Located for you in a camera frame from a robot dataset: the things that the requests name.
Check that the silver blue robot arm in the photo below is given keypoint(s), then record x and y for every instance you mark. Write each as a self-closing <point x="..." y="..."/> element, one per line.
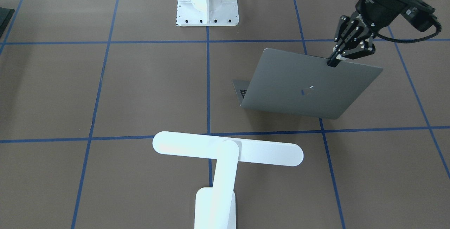
<point x="436" y="24"/>

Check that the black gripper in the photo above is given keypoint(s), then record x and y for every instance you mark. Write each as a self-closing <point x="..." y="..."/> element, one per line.
<point x="380" y="3"/>

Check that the grey laptop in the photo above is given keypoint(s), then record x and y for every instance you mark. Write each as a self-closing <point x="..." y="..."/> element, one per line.
<point x="293" y="83"/>

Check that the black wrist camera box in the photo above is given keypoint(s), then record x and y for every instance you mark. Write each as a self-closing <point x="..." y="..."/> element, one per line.
<point x="419" y="14"/>

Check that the black flat box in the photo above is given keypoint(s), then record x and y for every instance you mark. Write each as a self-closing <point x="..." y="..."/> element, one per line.
<point x="5" y="17"/>

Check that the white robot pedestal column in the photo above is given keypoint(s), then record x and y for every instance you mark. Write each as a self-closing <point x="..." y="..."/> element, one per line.
<point x="207" y="13"/>

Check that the white desk lamp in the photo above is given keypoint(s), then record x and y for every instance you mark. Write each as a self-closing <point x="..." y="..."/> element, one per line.
<point x="215" y="207"/>

